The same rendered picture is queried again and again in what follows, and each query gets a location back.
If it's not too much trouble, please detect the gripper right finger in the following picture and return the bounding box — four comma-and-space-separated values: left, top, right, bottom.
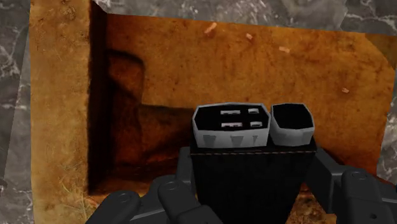
306, 146, 397, 224

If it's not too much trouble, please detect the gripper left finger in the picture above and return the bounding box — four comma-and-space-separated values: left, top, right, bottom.
85, 146, 224, 224

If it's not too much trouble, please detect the black box with grey compartments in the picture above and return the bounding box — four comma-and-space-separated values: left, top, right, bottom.
190, 102, 317, 224

